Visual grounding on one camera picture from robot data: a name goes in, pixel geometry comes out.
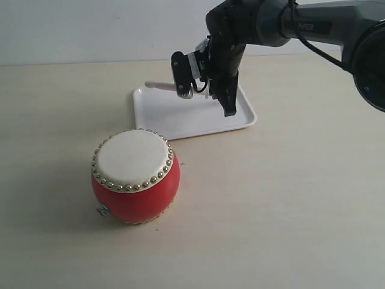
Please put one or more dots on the white rectangular tray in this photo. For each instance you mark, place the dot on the white rectangular tray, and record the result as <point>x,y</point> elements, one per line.
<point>175,118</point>

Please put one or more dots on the red small drum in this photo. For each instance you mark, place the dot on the red small drum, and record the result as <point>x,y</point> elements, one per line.
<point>135,175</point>

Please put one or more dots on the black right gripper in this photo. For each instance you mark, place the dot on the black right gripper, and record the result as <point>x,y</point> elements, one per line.
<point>218,63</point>

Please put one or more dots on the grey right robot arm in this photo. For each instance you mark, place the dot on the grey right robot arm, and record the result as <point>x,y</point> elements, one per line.
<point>348,34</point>

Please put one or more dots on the short wooden drumstick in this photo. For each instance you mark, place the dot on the short wooden drumstick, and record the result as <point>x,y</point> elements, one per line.
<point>160,85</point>

